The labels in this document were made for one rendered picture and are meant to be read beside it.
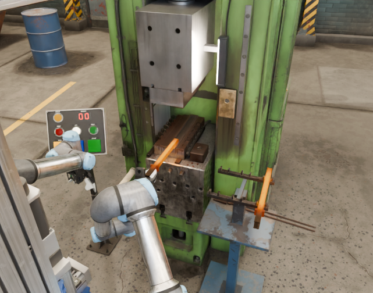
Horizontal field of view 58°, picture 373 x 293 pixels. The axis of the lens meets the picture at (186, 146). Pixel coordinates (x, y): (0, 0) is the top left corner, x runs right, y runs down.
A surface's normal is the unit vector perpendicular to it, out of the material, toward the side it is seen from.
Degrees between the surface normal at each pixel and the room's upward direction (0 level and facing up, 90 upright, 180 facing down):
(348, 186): 0
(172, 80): 90
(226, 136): 90
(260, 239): 0
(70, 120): 60
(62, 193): 0
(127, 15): 90
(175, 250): 90
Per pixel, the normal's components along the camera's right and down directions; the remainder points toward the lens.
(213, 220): -0.01, -0.83
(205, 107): -0.33, 0.53
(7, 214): 0.87, 0.27
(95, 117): 0.07, 0.06
